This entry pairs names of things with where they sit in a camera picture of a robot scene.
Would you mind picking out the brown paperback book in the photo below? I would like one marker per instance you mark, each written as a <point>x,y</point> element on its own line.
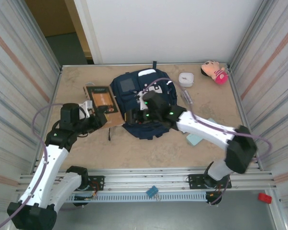
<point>103,100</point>

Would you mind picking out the navy blue school backpack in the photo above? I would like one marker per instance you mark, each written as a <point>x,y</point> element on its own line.
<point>127,95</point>

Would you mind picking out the light blue pencil case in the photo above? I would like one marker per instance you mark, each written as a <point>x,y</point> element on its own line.
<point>194,140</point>

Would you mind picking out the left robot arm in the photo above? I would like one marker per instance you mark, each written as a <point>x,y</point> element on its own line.
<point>52,163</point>

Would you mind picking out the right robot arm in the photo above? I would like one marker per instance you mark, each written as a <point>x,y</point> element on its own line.
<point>206,129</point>

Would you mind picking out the pink plush doll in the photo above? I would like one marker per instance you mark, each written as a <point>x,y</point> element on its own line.
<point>217,73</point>

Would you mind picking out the blue binder clip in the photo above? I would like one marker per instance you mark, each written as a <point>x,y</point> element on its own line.
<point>151,191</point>

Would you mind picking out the small silver clip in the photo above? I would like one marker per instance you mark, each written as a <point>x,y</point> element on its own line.
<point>157,198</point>

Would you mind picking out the brown wooden panel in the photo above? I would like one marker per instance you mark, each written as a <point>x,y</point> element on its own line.
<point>50,16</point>

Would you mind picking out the red plastic block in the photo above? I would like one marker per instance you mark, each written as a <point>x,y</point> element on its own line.
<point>264,198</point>

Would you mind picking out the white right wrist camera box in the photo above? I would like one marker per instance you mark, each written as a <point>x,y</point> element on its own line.
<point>142,104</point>

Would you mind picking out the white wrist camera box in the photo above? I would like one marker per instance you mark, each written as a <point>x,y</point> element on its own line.
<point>86,105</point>
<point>142,104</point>

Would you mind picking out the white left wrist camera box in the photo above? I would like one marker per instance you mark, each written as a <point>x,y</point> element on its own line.
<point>86,105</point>

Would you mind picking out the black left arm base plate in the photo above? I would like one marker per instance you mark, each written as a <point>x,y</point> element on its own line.
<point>97,179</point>

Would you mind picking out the aluminium mounting rail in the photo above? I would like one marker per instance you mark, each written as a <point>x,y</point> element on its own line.
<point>146,178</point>

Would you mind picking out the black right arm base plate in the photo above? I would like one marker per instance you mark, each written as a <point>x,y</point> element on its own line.
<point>194,180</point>

